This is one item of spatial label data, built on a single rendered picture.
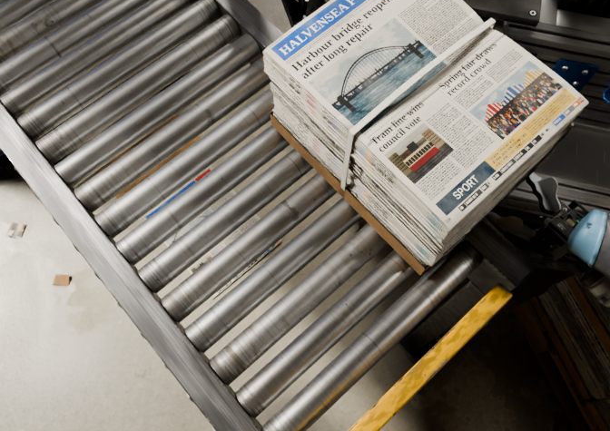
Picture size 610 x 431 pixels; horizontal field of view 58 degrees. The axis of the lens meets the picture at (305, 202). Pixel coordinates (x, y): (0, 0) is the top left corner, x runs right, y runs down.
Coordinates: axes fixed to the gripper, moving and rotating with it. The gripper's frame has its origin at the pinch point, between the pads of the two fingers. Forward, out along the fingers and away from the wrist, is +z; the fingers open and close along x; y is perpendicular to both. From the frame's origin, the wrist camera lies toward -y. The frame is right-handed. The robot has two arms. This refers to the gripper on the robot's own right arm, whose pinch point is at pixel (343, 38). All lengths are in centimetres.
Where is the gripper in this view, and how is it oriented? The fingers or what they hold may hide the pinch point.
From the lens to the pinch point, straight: 117.7
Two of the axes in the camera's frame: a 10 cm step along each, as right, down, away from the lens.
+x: 7.4, -6.3, 2.3
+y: -0.1, -3.6, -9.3
